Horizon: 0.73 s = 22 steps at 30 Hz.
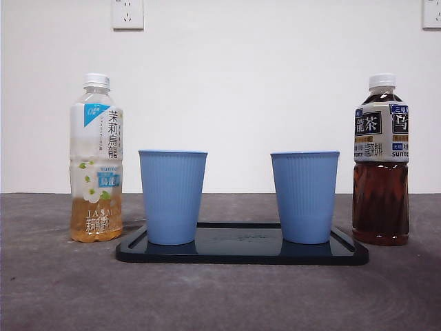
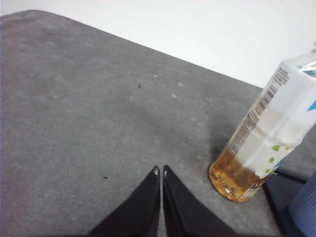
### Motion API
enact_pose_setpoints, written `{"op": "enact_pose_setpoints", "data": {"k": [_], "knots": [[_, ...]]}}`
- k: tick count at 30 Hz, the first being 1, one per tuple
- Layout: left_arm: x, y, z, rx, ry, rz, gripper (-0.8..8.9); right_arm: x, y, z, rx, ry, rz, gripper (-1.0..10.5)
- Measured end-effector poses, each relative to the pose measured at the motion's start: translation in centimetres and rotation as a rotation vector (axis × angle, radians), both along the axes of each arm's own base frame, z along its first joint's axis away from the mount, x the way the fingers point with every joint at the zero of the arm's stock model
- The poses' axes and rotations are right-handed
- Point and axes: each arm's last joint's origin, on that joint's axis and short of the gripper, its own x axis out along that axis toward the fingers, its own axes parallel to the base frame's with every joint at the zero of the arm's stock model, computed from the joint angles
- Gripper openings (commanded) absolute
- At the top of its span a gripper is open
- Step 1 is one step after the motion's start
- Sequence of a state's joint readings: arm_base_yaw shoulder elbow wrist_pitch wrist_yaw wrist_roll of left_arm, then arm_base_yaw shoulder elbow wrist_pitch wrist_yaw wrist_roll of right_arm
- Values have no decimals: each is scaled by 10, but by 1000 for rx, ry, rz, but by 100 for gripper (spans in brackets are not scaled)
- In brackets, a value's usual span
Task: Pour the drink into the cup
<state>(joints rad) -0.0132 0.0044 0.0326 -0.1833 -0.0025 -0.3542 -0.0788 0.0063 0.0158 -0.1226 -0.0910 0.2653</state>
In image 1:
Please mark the dark blue flat tray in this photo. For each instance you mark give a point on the dark blue flat tray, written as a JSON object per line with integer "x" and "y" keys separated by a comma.
{"x": 237, "y": 256}

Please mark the dark oolong tea plastic bottle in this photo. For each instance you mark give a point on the dark oolong tea plastic bottle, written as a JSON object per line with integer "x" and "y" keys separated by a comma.
{"x": 379, "y": 207}

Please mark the blue ribbed cup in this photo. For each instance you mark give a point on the blue ribbed cup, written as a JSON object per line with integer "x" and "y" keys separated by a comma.
{"x": 305, "y": 200}
{"x": 172, "y": 200}

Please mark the jasmine tea plastic bottle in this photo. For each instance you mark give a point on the jasmine tea plastic bottle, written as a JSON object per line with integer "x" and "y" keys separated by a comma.
{"x": 96, "y": 220}

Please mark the white wall socket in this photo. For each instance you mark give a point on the white wall socket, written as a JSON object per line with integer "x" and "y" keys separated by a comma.
{"x": 432, "y": 13}
{"x": 127, "y": 13}

